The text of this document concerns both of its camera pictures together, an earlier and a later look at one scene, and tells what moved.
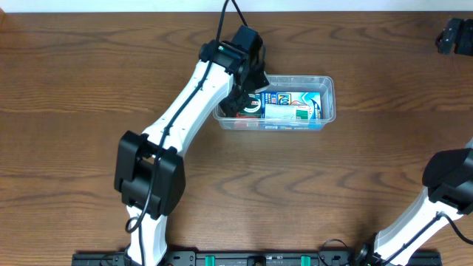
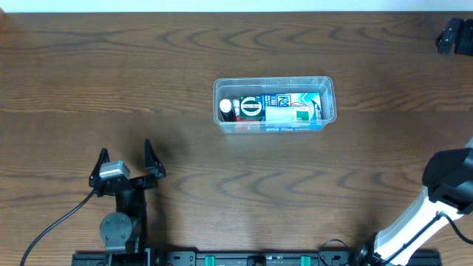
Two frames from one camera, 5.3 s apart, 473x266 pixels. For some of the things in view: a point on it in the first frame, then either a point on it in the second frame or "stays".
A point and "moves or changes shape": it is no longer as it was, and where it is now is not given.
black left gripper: [236, 100] → [130, 182]
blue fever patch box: [312, 99] stays
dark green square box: [253, 105] stays
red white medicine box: [247, 120] moves or changes shape
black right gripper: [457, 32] stays
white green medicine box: [287, 111] stays
